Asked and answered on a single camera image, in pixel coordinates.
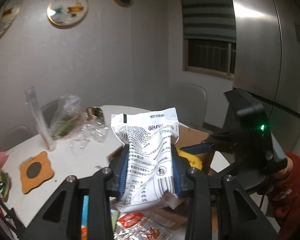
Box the large round wall plate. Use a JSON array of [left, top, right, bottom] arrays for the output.
[[0, 0, 23, 46]]

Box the cardboard box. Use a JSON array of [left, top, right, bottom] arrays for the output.
[[145, 124, 215, 230]]

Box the green snack pack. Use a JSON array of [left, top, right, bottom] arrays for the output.
[[0, 170, 12, 203]]

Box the striped window blind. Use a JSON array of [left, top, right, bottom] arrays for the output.
[[181, 0, 236, 43]]

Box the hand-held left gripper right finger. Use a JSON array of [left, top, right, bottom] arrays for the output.
[[171, 144, 280, 240]]

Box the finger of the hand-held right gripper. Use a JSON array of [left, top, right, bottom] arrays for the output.
[[213, 155, 243, 180], [181, 130, 238, 155]]

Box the white snack bag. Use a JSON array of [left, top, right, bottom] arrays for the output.
[[111, 107, 179, 213]]

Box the gold-topped clear plastic pack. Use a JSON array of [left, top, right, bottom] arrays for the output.
[[70, 106, 110, 155]]

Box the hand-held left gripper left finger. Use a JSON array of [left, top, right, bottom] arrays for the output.
[[20, 144, 130, 240]]

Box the black wire rack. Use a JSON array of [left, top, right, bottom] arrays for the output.
[[0, 192, 25, 238]]

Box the medium round wall plate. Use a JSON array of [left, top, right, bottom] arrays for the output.
[[47, 0, 88, 28]]

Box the plastic bag of greens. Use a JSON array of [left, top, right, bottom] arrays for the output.
[[50, 94, 87, 140]]

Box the silver refrigerator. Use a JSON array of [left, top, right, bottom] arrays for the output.
[[230, 0, 300, 120]]

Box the yellow snack packet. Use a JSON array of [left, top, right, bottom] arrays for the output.
[[178, 150, 204, 170]]

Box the red and white snack packet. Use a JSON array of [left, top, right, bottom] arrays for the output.
[[114, 212, 173, 240]]

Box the clear plastic tube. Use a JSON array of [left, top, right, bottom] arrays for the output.
[[25, 87, 57, 152]]

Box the wooden coaster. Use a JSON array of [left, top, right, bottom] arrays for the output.
[[19, 151, 55, 194]]

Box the window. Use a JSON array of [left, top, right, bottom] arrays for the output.
[[183, 39, 236, 80]]

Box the grey chair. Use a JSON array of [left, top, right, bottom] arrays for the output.
[[41, 99, 60, 125], [168, 82, 207, 129], [0, 125, 33, 153]]

